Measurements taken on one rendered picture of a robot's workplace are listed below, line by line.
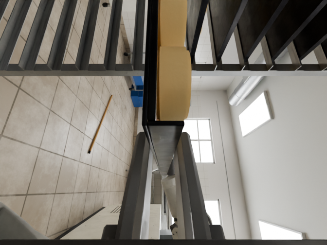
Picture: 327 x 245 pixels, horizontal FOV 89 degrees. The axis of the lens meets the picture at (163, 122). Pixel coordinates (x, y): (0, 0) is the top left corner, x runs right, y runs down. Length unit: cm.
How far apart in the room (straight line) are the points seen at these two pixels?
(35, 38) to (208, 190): 466
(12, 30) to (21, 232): 70
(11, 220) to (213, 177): 476
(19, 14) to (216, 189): 479
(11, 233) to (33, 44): 60
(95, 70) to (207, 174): 454
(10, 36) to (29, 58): 13
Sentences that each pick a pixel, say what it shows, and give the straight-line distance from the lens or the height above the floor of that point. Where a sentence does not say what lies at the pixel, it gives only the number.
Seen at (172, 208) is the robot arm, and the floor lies 90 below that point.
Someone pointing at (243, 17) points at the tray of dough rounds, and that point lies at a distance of 70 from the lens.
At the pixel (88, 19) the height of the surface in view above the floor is 59.
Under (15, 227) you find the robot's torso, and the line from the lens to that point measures 38.
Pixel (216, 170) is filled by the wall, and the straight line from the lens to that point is 501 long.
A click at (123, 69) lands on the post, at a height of 74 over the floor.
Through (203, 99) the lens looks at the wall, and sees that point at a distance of 565.
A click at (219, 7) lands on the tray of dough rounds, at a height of 104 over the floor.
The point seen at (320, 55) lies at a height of 140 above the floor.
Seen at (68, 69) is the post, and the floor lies 55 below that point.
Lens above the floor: 86
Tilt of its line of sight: level
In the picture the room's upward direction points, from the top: 90 degrees clockwise
